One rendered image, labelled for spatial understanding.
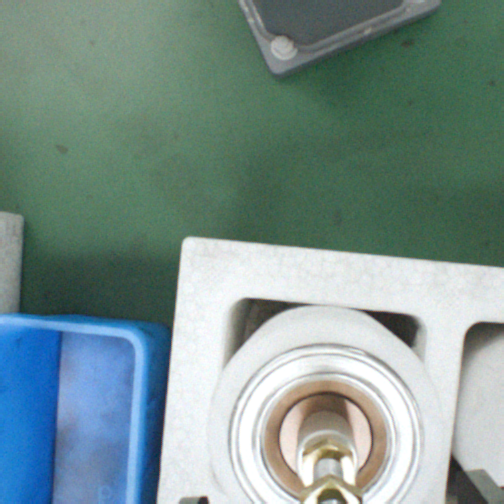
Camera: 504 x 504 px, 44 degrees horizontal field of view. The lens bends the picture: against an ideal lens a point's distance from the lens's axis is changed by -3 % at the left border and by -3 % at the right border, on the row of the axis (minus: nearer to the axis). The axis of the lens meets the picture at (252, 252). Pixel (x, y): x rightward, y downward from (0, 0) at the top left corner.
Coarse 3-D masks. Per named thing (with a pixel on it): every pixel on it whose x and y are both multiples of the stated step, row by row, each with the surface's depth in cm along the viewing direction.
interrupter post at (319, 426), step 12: (312, 420) 23; (324, 420) 23; (336, 420) 23; (300, 432) 23; (312, 432) 22; (324, 432) 21; (336, 432) 21; (348, 432) 22; (300, 444) 22; (312, 444) 21; (348, 444) 21; (300, 456) 22; (300, 468) 21
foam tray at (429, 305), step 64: (192, 256) 32; (256, 256) 32; (320, 256) 32; (384, 256) 32; (192, 320) 32; (256, 320) 43; (384, 320) 42; (448, 320) 31; (192, 384) 32; (448, 384) 31; (192, 448) 32; (448, 448) 31
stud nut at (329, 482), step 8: (320, 480) 17; (328, 480) 17; (336, 480) 17; (344, 480) 17; (304, 488) 17; (312, 488) 17; (320, 488) 16; (328, 488) 16; (336, 488) 16; (344, 488) 16; (352, 488) 17; (304, 496) 17; (312, 496) 16; (320, 496) 16; (328, 496) 16; (336, 496) 16; (344, 496) 16; (352, 496) 16; (360, 496) 16
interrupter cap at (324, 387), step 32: (288, 352) 24; (320, 352) 24; (352, 352) 24; (256, 384) 24; (288, 384) 24; (320, 384) 24; (352, 384) 24; (384, 384) 24; (256, 416) 24; (288, 416) 25; (352, 416) 24; (384, 416) 24; (416, 416) 24; (256, 448) 24; (288, 448) 25; (384, 448) 24; (416, 448) 24; (256, 480) 24; (288, 480) 24; (384, 480) 24
